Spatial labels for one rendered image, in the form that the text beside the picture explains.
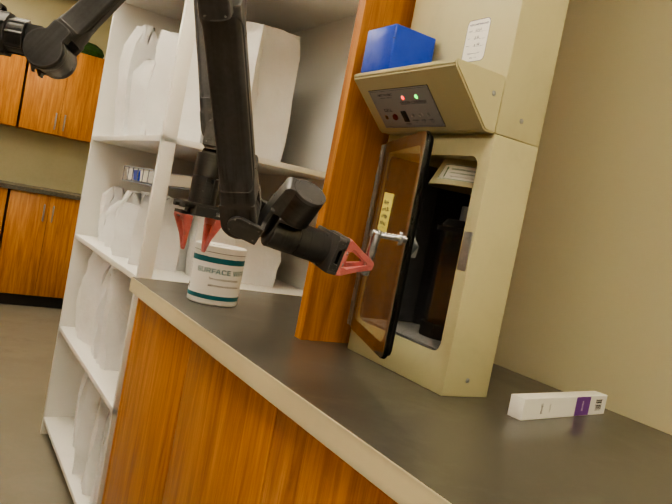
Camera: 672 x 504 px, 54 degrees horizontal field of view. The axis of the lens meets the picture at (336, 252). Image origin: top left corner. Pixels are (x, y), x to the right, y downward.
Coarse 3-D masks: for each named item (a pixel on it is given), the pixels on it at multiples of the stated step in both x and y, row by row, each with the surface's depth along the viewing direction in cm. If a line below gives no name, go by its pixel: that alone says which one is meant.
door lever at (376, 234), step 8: (376, 232) 115; (384, 232) 116; (400, 232) 116; (376, 240) 116; (392, 240) 116; (400, 240) 116; (368, 248) 117; (376, 248) 116; (368, 256) 117; (368, 272) 118
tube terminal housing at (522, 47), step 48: (432, 0) 136; (480, 0) 123; (528, 0) 115; (528, 48) 116; (528, 96) 118; (480, 144) 118; (528, 144) 120; (480, 192) 116; (528, 192) 122; (480, 240) 117; (480, 288) 119; (480, 336) 121; (432, 384) 120; (480, 384) 122
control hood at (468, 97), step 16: (416, 64) 119; (432, 64) 114; (448, 64) 111; (464, 64) 110; (368, 80) 132; (384, 80) 128; (400, 80) 124; (416, 80) 120; (432, 80) 116; (448, 80) 113; (464, 80) 110; (480, 80) 112; (496, 80) 114; (368, 96) 136; (448, 96) 116; (464, 96) 113; (480, 96) 112; (496, 96) 114; (448, 112) 119; (464, 112) 115; (480, 112) 113; (496, 112) 115; (384, 128) 139; (400, 128) 134; (416, 128) 130; (432, 128) 126; (448, 128) 122; (464, 128) 118; (480, 128) 115
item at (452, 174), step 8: (448, 160) 130; (456, 160) 128; (464, 160) 127; (440, 168) 131; (448, 168) 128; (456, 168) 127; (464, 168) 126; (472, 168) 126; (440, 176) 129; (448, 176) 127; (456, 176) 126; (464, 176) 126; (472, 176) 125; (432, 184) 136; (440, 184) 139; (448, 184) 126; (456, 184) 125; (464, 184) 125; (472, 184) 125; (464, 192) 141
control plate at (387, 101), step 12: (372, 96) 134; (384, 96) 131; (396, 96) 128; (408, 96) 125; (420, 96) 122; (432, 96) 119; (384, 108) 134; (396, 108) 130; (408, 108) 127; (420, 108) 124; (432, 108) 121; (384, 120) 137; (396, 120) 133; (420, 120) 127; (432, 120) 124
